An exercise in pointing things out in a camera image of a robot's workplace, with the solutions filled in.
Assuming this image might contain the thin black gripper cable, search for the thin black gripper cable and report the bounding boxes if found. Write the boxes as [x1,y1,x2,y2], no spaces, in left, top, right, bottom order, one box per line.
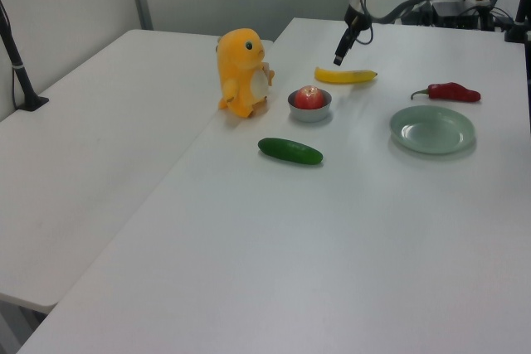
[358,0,375,46]

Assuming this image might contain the green cucumber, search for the green cucumber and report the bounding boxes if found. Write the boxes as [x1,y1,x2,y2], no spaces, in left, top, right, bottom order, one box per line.
[257,137,324,167]

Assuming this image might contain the red apple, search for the red apple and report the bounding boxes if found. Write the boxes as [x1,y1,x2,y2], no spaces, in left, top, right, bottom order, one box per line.
[294,85,326,110]

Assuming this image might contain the pale green plastic plate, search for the pale green plastic plate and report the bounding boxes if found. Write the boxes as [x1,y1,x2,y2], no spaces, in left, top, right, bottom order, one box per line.
[388,104,477,155]

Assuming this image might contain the black electronic device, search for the black electronic device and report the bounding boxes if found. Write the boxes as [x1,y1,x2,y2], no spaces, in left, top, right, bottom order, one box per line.
[429,0,499,32]

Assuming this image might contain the yellow banana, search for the yellow banana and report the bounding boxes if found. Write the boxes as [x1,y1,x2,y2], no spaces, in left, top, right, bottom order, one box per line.
[314,65,379,85]

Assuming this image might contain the grey bowl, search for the grey bowl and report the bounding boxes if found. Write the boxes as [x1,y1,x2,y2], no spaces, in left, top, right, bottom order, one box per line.
[287,87,334,124]

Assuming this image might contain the red chili pepper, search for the red chili pepper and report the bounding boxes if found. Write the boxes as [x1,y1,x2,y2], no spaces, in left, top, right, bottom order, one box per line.
[410,82,482,103]

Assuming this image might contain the orange plush toy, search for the orange plush toy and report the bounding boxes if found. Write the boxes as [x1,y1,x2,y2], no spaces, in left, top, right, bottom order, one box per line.
[215,27,277,119]

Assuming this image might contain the black camera pole with base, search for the black camera pole with base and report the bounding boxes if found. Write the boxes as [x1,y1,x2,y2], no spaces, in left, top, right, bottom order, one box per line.
[0,0,50,112]

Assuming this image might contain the black clamp stand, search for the black clamp stand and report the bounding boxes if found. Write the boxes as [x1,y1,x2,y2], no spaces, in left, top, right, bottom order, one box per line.
[504,0,531,42]

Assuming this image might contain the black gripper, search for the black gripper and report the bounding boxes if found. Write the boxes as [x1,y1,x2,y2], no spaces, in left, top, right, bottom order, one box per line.
[334,5,373,67]

